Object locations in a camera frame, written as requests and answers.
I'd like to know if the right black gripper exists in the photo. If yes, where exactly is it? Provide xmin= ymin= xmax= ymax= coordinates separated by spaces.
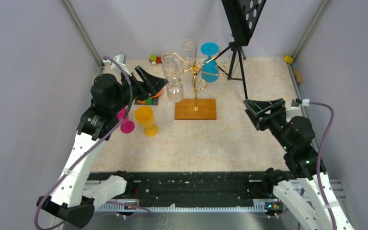
xmin=243 ymin=98 xmax=292 ymax=151

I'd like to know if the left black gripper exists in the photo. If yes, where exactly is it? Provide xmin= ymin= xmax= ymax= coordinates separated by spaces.
xmin=110 ymin=65 xmax=168 ymax=113

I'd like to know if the yellow wine glass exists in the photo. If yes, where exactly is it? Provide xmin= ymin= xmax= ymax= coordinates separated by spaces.
xmin=135 ymin=106 xmax=159 ymax=137

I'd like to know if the pink wine glass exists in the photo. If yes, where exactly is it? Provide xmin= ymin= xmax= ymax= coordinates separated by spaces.
xmin=117 ymin=108 xmax=135 ymax=134

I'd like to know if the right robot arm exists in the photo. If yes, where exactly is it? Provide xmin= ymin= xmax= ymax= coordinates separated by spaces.
xmin=244 ymin=99 xmax=353 ymax=230

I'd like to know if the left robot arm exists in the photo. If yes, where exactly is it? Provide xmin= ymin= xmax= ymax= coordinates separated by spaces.
xmin=36 ymin=66 xmax=168 ymax=228

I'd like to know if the clear wine glass front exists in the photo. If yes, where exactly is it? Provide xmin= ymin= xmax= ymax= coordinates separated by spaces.
xmin=166 ymin=75 xmax=184 ymax=103

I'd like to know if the clear wine glass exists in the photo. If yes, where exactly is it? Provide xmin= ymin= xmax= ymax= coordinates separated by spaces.
xmin=181 ymin=39 xmax=196 ymax=69
xmin=161 ymin=53 xmax=180 ymax=79
xmin=166 ymin=75 xmax=184 ymax=103

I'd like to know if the clear wine glass left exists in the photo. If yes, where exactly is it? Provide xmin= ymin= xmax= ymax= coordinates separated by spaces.
xmin=161 ymin=53 xmax=180 ymax=79

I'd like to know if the gold wine glass rack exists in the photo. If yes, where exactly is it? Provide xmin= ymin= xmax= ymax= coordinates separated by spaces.
xmin=166 ymin=43 xmax=229 ymax=120

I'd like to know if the clear wine glass back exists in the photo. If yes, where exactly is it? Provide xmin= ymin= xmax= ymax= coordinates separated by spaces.
xmin=181 ymin=39 xmax=196 ymax=69

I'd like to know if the blue wine glass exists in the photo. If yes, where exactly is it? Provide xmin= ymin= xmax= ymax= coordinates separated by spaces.
xmin=200 ymin=42 xmax=219 ymax=83

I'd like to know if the dark plate with blocks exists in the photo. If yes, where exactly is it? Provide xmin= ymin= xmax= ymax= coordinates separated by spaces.
xmin=135 ymin=97 xmax=159 ymax=106

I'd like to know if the orange tape dispenser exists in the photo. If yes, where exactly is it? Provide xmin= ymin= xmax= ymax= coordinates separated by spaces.
xmin=138 ymin=90 xmax=163 ymax=105

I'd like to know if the small toy car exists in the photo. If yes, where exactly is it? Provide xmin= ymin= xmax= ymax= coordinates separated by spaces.
xmin=149 ymin=55 xmax=162 ymax=66

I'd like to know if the yellow corner clamp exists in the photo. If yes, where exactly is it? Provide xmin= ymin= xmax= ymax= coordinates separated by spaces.
xmin=283 ymin=56 xmax=294 ymax=64

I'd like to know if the black music stand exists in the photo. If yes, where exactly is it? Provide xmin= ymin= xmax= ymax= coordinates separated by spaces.
xmin=218 ymin=0 xmax=266 ymax=99

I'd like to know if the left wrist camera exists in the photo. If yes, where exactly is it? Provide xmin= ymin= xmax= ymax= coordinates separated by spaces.
xmin=110 ymin=52 xmax=130 ymax=75

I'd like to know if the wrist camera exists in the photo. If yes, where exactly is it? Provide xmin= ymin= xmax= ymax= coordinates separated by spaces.
xmin=110 ymin=52 xmax=130 ymax=75
xmin=286 ymin=98 xmax=310 ymax=120

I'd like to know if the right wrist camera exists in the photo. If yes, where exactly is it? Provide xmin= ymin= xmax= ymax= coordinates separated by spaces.
xmin=286 ymin=98 xmax=310 ymax=120

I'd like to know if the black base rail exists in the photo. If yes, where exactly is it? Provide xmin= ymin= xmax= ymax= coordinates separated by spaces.
xmin=89 ymin=171 xmax=299 ymax=210

